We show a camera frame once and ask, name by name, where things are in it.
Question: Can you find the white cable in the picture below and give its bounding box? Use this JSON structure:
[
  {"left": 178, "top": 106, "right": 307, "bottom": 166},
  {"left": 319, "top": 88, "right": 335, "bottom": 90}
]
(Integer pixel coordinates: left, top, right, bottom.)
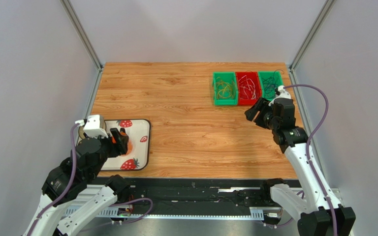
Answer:
[
  {"left": 240, "top": 77, "right": 261, "bottom": 99},
  {"left": 239, "top": 72, "right": 260, "bottom": 100}
]

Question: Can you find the yellow cable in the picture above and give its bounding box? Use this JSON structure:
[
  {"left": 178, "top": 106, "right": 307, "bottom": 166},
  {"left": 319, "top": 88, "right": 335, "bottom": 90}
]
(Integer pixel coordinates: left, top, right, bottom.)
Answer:
[{"left": 217, "top": 82, "right": 235, "bottom": 100}]

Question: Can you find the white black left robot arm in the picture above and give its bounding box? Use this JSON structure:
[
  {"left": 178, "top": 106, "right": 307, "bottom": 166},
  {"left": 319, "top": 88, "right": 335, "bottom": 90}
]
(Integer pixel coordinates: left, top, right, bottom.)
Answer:
[{"left": 24, "top": 128, "right": 130, "bottom": 236}]

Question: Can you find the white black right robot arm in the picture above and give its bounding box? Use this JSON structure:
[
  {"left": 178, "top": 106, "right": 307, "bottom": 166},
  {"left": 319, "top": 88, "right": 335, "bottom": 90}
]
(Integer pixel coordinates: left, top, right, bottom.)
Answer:
[{"left": 245, "top": 98, "right": 356, "bottom": 236}]

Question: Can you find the orange transparent cup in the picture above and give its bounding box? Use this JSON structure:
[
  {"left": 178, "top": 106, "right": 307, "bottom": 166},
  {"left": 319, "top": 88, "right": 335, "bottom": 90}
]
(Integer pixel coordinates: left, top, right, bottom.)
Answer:
[{"left": 125, "top": 142, "right": 133, "bottom": 155}]

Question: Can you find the red storage bin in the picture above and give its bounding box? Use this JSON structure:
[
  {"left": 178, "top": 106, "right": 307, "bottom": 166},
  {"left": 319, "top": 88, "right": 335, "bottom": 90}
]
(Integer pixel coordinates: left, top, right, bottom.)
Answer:
[{"left": 235, "top": 71, "right": 262, "bottom": 106}]

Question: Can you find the white strawberry print tray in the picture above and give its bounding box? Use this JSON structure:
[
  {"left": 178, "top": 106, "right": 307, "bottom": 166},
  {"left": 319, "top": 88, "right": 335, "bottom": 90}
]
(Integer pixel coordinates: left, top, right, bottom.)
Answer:
[{"left": 102, "top": 119, "right": 152, "bottom": 171}]

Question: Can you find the clear glass bowl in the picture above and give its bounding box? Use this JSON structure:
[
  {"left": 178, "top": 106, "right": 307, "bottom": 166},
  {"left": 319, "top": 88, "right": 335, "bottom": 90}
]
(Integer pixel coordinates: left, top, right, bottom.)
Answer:
[{"left": 78, "top": 118, "right": 108, "bottom": 139}]

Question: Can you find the green storage bin right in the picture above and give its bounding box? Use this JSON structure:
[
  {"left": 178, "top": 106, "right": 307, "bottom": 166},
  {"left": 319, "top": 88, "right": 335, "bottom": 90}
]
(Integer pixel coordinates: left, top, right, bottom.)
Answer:
[{"left": 258, "top": 69, "right": 284, "bottom": 101}]

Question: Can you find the green storage bin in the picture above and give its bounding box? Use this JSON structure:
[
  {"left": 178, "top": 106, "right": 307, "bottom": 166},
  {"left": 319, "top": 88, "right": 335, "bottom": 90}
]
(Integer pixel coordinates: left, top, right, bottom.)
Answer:
[
  {"left": 258, "top": 69, "right": 284, "bottom": 101},
  {"left": 212, "top": 71, "right": 238, "bottom": 106}
]

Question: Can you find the green storage bin left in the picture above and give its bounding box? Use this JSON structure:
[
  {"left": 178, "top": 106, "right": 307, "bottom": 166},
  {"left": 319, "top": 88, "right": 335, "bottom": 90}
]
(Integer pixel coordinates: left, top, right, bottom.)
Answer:
[{"left": 212, "top": 71, "right": 238, "bottom": 106}]

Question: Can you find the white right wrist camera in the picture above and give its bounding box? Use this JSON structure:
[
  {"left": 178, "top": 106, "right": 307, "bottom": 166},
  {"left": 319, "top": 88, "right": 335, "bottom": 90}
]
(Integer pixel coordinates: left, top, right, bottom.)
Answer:
[{"left": 269, "top": 86, "right": 291, "bottom": 106}]

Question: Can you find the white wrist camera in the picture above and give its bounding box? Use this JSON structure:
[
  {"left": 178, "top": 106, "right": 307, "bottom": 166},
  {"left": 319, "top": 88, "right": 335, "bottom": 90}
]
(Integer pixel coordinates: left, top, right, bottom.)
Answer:
[
  {"left": 75, "top": 115, "right": 108, "bottom": 139},
  {"left": 269, "top": 86, "right": 291, "bottom": 106}
]

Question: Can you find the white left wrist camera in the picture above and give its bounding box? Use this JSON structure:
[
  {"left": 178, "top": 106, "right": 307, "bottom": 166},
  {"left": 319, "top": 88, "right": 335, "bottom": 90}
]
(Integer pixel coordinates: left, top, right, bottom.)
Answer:
[{"left": 75, "top": 115, "right": 108, "bottom": 139}]

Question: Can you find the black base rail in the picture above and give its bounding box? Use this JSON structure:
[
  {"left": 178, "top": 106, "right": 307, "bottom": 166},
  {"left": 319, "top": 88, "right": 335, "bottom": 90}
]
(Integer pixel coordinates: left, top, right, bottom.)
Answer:
[{"left": 77, "top": 177, "right": 308, "bottom": 217}]

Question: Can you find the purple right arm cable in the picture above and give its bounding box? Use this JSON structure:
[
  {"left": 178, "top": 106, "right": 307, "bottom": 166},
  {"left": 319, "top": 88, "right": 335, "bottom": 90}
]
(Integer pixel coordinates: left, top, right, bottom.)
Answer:
[{"left": 264, "top": 84, "right": 339, "bottom": 236}]

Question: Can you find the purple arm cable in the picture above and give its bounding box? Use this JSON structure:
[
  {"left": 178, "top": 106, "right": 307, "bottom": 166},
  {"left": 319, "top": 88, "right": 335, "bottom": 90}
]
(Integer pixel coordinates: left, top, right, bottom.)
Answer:
[
  {"left": 27, "top": 123, "right": 155, "bottom": 236},
  {"left": 264, "top": 84, "right": 339, "bottom": 236}
]

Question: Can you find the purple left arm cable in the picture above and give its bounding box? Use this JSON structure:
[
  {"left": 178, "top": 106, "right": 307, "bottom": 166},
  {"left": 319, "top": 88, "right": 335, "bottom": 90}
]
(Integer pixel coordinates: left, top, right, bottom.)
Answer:
[{"left": 27, "top": 123, "right": 155, "bottom": 236}]

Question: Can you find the aluminium frame post right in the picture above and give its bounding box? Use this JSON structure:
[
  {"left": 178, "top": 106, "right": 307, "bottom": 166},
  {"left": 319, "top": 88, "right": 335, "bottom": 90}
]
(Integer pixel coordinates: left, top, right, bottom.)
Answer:
[{"left": 289, "top": 0, "right": 337, "bottom": 70}]

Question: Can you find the aluminium frame post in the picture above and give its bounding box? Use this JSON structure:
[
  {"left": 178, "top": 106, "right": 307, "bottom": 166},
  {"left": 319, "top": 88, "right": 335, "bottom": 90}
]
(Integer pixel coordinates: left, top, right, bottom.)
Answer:
[
  {"left": 289, "top": 0, "right": 337, "bottom": 70},
  {"left": 60, "top": 0, "right": 103, "bottom": 71}
]

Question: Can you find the aluminium frame post left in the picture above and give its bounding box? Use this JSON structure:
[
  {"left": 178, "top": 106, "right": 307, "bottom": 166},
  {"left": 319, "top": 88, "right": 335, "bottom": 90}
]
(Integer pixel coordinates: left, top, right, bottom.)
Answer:
[{"left": 60, "top": 0, "right": 103, "bottom": 71}]

